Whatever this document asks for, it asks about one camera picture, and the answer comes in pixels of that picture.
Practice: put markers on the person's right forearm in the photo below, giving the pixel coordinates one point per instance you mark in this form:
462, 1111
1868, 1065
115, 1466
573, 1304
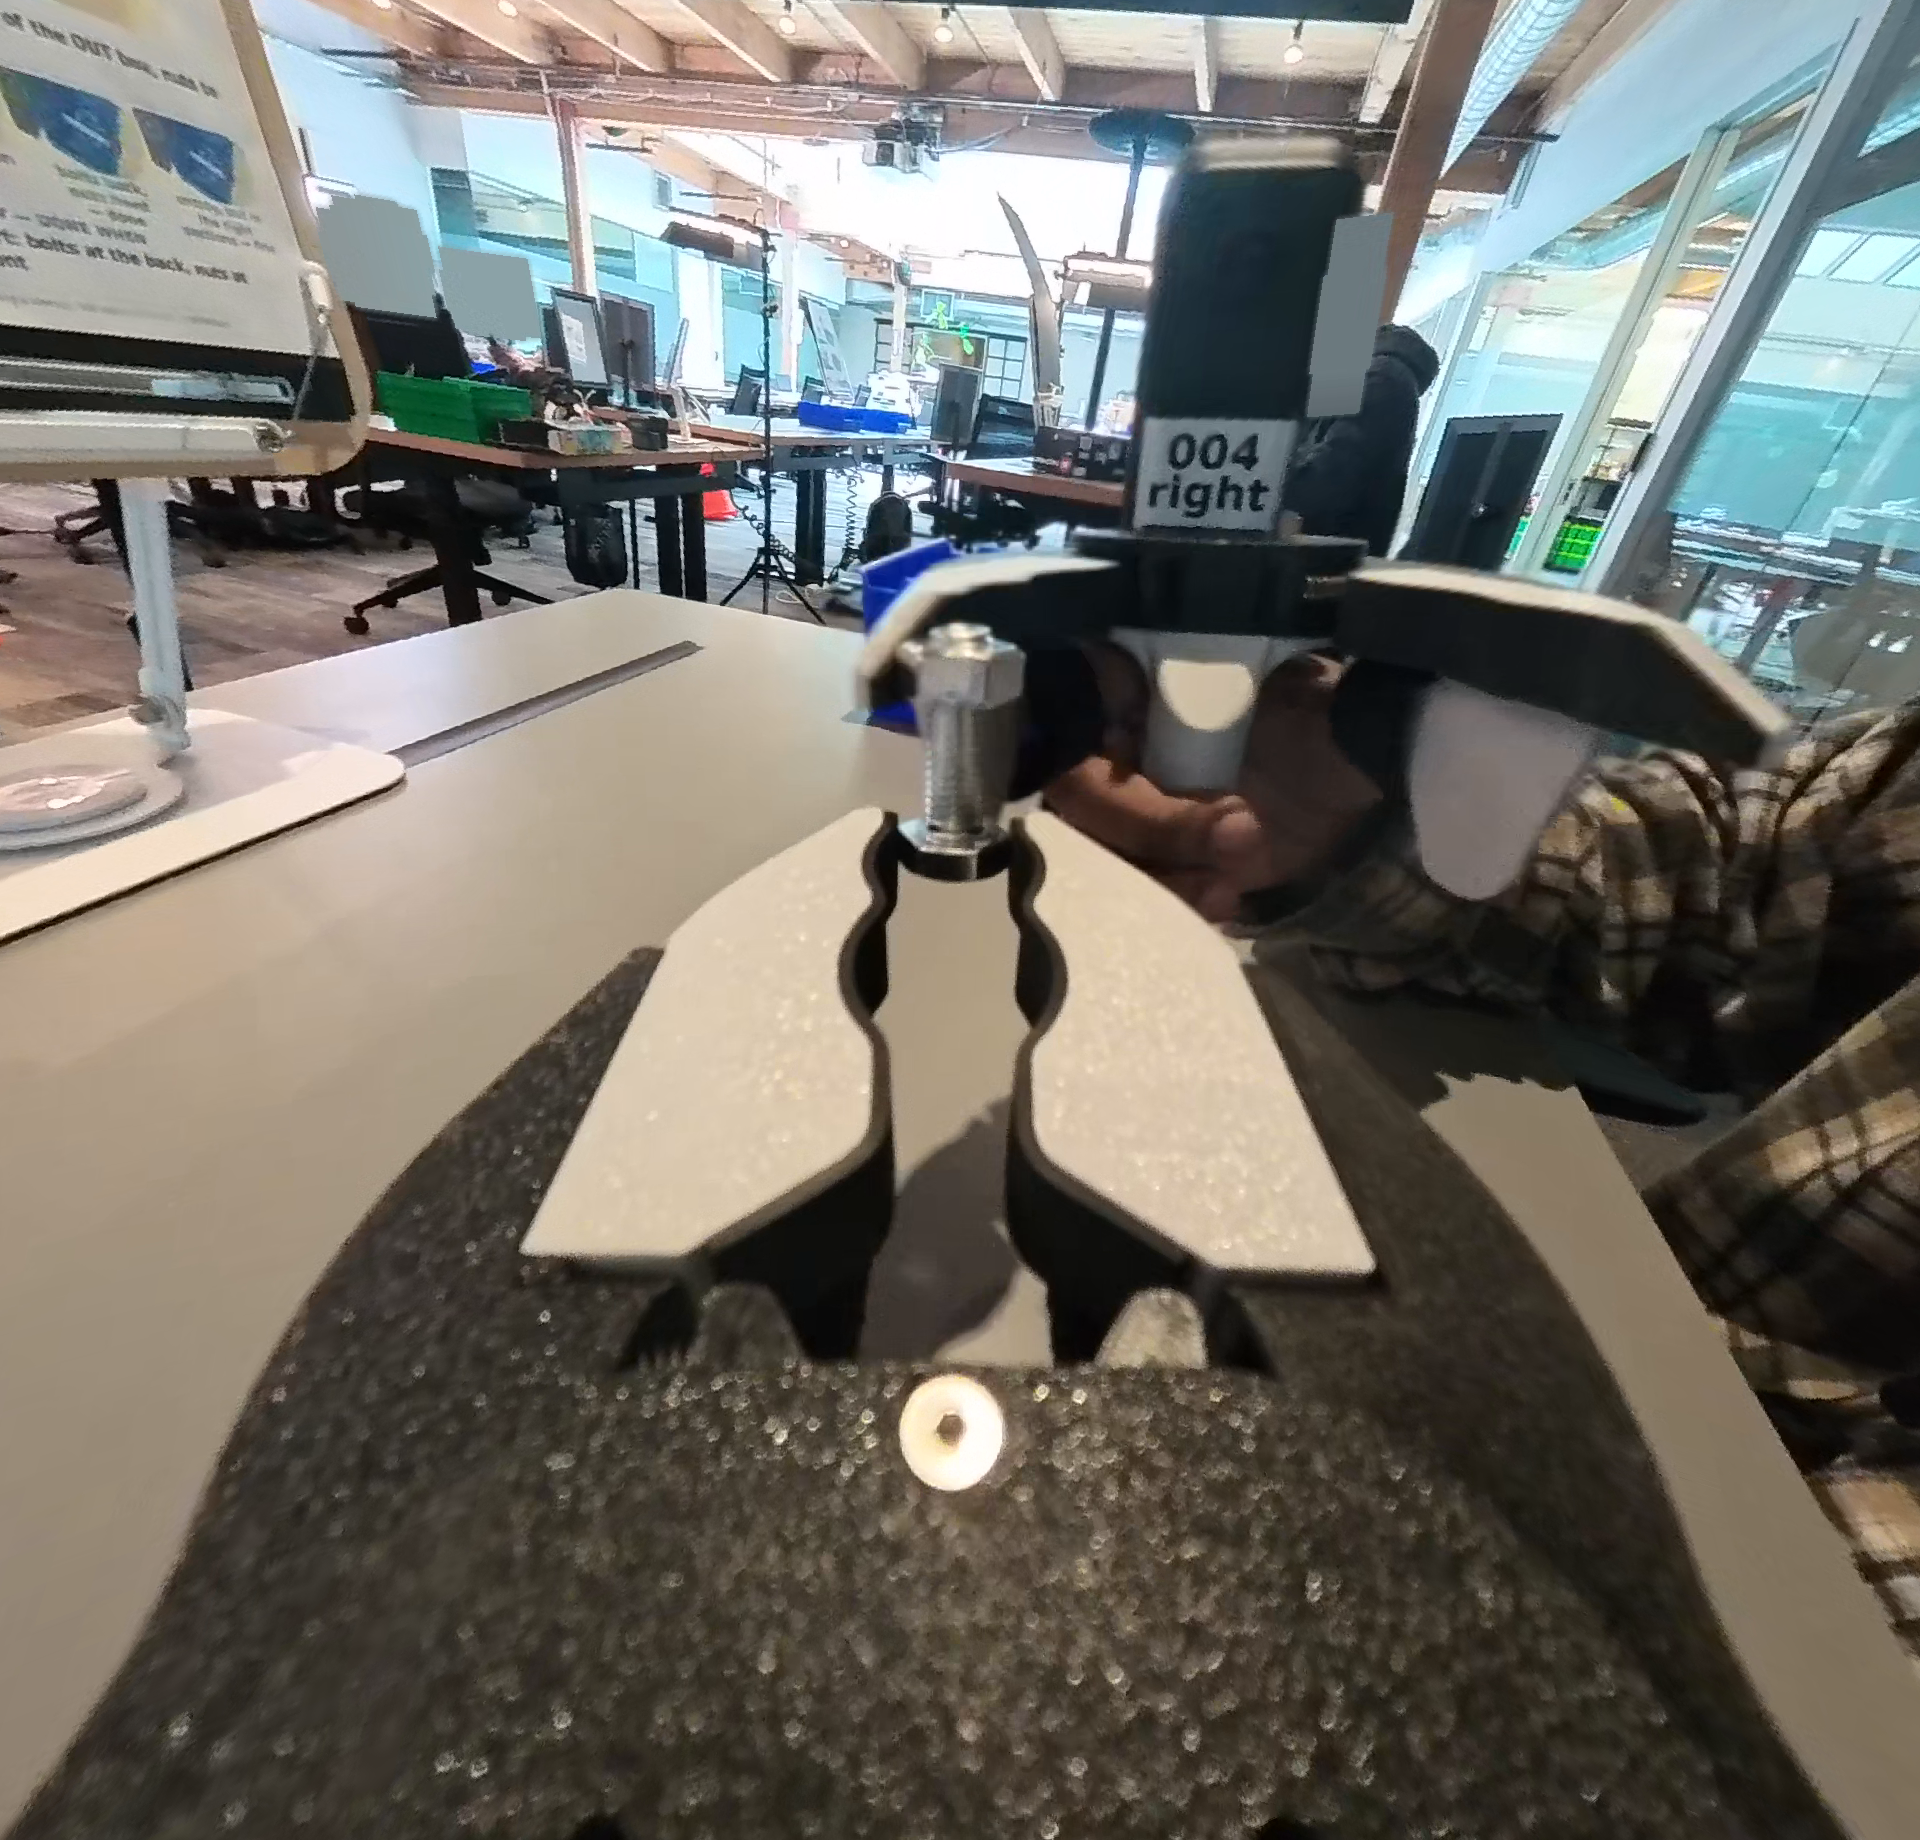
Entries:
1726, 851

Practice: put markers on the instruction tablet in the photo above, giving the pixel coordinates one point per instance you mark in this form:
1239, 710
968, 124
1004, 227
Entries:
136, 146

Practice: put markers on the operator arm plaid sleeve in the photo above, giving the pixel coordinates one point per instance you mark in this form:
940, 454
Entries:
1800, 1195

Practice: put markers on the silver hex bolt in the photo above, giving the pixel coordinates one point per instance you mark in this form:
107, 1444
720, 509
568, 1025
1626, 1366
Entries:
957, 776

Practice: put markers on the black equipment box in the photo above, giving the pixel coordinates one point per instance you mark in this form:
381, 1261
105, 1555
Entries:
1081, 450

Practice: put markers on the green plastic crate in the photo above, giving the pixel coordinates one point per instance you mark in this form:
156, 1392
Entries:
450, 403

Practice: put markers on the black desktop monitor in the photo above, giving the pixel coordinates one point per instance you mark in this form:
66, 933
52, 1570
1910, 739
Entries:
631, 345
576, 341

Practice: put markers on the wooden office desk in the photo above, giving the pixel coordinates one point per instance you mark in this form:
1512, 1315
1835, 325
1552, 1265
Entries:
495, 457
1035, 472

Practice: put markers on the person's right hand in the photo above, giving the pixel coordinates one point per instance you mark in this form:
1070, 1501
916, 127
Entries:
1306, 807

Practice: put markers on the ceiling camera cluster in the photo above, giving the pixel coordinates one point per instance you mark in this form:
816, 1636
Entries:
907, 138

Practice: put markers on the black office chair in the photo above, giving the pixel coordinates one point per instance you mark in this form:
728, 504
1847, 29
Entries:
450, 513

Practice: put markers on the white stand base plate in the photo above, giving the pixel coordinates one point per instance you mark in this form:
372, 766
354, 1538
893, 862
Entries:
256, 792

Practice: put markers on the round black ceiling lamp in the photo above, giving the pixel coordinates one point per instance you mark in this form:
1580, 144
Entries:
1141, 131

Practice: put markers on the small black monitor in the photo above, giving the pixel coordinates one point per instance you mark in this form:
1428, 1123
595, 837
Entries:
957, 403

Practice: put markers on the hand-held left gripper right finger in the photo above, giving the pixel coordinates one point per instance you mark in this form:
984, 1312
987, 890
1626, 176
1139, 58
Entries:
1186, 1075

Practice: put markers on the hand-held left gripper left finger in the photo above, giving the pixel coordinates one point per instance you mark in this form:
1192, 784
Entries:
720, 1060

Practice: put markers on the black metal cabinet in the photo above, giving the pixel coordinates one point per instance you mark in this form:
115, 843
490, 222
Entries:
1485, 492

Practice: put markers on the curved grey banner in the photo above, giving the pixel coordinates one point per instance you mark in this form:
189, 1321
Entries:
1038, 297

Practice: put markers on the low blue tray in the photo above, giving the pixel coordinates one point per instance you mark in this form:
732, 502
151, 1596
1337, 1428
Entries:
837, 417

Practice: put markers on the studio light panel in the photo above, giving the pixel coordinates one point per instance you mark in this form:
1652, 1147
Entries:
1105, 284

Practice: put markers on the blue plastic storage bin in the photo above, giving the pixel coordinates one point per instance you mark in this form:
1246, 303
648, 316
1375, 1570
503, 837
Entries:
900, 582

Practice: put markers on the black backpack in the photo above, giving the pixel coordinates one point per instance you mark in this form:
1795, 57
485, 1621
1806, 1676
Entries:
888, 527
598, 546

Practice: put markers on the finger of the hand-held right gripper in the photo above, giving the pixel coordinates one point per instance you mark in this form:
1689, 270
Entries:
1050, 592
1560, 656

